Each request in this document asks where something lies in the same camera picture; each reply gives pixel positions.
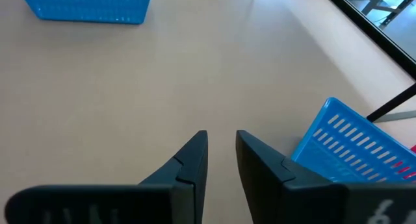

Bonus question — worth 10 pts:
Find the wooden shelf with black legs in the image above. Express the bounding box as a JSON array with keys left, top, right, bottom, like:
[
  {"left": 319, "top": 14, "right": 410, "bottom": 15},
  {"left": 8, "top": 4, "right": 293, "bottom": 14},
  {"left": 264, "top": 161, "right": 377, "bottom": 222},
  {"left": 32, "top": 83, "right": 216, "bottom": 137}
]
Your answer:
[{"left": 366, "top": 82, "right": 416, "bottom": 123}]

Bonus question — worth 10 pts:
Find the black aluminium table frame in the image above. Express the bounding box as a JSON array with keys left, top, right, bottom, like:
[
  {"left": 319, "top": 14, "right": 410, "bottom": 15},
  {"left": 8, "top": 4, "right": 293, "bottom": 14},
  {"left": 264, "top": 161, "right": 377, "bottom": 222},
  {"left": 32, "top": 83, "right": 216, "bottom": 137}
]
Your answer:
[{"left": 320, "top": 0, "right": 416, "bottom": 81}]

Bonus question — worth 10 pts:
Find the blue perforated plastic basket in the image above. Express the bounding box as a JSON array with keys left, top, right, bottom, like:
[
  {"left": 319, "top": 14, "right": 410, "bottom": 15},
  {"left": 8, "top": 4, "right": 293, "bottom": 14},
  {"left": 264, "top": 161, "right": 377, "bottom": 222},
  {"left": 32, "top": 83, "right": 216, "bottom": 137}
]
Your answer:
[
  {"left": 18, "top": 0, "right": 156, "bottom": 25},
  {"left": 291, "top": 96, "right": 416, "bottom": 185}
]

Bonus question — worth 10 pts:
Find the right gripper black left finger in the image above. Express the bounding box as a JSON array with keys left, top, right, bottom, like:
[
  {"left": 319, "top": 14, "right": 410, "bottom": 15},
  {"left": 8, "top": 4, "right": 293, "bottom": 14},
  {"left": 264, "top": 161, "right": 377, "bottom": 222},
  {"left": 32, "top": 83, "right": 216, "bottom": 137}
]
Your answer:
[{"left": 4, "top": 129, "right": 209, "bottom": 224}]

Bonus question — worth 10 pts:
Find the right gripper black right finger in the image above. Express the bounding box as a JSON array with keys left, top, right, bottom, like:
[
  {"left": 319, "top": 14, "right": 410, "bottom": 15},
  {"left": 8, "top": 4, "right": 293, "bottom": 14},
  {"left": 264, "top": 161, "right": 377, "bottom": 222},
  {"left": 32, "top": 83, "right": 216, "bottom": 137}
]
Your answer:
[{"left": 235, "top": 129, "right": 416, "bottom": 224}]

